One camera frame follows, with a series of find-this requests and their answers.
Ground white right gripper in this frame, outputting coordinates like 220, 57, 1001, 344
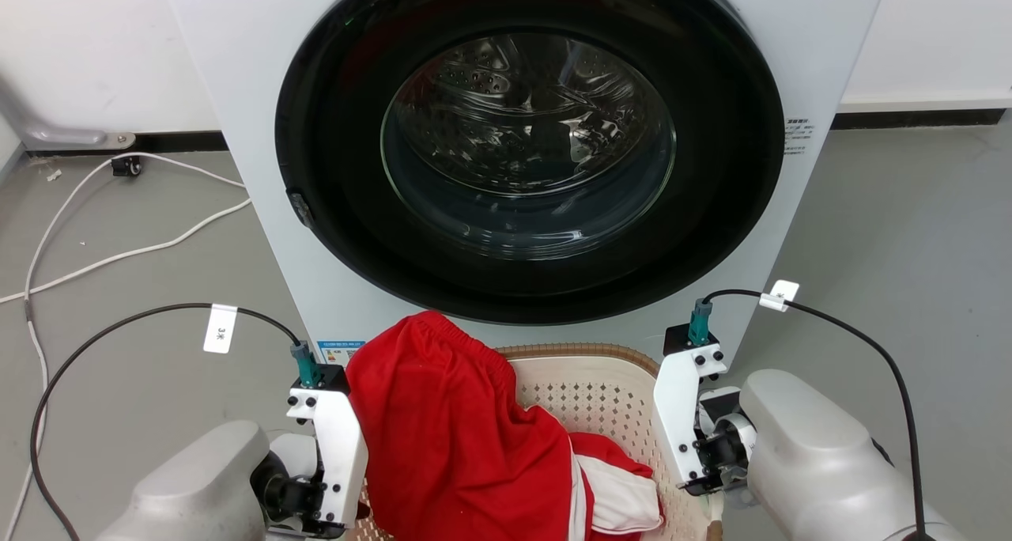
653, 323, 753, 497

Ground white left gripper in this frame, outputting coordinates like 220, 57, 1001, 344
259, 364, 371, 539

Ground beige perforated laundry basket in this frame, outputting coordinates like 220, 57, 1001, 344
348, 343, 725, 541

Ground blue energy label sticker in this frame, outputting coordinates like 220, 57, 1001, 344
317, 339, 366, 366

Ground red shorts with white stripe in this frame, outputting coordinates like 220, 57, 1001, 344
346, 311, 666, 541

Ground white tag printed 3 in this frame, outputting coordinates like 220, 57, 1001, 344
203, 304, 239, 355

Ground black round washer door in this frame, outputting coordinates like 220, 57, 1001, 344
274, 0, 785, 326

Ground printed text sticker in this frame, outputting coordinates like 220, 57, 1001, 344
784, 116, 815, 157

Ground black baseboard strip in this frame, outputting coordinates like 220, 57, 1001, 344
27, 131, 229, 157
831, 108, 1007, 131

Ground white front-load washing machine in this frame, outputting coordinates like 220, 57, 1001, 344
158, 0, 893, 368

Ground small white cable tag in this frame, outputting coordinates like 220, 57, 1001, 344
760, 279, 800, 313

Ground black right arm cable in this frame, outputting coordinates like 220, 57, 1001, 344
688, 289, 935, 541

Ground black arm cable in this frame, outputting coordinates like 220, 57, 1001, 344
29, 303, 323, 541
688, 289, 935, 541

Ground thick white floor cable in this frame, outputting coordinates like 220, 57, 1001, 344
0, 198, 253, 305

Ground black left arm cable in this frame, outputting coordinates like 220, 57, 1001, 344
29, 303, 323, 541

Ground long looping white floor cable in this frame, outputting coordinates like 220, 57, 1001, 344
0, 152, 247, 541

